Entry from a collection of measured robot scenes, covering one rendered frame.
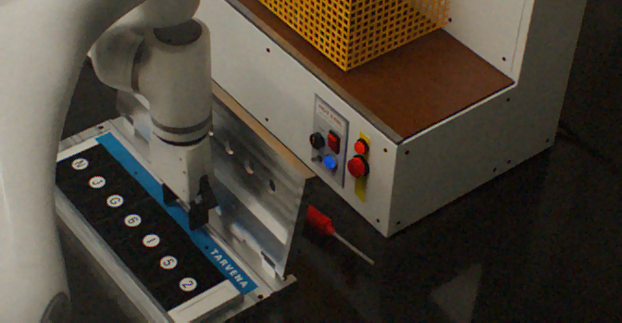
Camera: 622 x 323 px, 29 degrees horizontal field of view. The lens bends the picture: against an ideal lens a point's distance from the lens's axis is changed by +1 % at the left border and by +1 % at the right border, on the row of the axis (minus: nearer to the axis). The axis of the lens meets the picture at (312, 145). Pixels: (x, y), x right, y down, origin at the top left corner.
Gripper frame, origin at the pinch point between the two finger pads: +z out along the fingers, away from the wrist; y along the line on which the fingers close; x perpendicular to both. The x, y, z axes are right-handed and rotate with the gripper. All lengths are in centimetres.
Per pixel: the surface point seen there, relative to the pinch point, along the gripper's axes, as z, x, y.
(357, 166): -7.7, 20.1, 14.3
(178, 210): 2.2, -0.4, -1.5
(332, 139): -7.7, 20.7, 7.8
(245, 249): 2.3, 3.2, 10.6
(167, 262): 1.0, -7.7, 7.2
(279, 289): 2.3, 2.6, 19.3
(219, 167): -5.6, 5.3, 1.3
